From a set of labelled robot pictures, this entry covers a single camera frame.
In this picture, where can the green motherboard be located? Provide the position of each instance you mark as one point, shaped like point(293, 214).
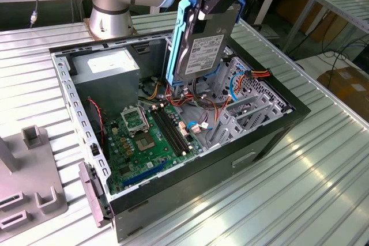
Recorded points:
point(115, 159)

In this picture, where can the black RAM slot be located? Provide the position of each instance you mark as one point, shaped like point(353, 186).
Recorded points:
point(168, 132)
point(176, 128)

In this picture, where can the CPU socket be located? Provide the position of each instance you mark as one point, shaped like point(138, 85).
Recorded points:
point(145, 142)

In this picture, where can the grey power supply unit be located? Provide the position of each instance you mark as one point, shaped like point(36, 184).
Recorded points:
point(106, 87)

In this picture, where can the blue expansion slot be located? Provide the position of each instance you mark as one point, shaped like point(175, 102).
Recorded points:
point(145, 173)

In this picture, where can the large brown cardboard box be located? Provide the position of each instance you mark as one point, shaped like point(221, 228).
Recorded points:
point(346, 87)

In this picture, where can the metal slat side table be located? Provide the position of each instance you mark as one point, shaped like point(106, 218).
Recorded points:
point(346, 7)

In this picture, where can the brown arm base plate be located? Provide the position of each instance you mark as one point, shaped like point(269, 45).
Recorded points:
point(86, 24)

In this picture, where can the grey plastic case latch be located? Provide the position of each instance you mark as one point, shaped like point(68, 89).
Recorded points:
point(92, 191)

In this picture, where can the grey parts rack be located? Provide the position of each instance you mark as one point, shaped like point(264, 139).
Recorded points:
point(29, 177)

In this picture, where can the black open PC case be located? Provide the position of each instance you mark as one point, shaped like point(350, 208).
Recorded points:
point(201, 182)

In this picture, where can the grey metal disk bay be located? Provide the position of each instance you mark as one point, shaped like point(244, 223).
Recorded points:
point(230, 132)

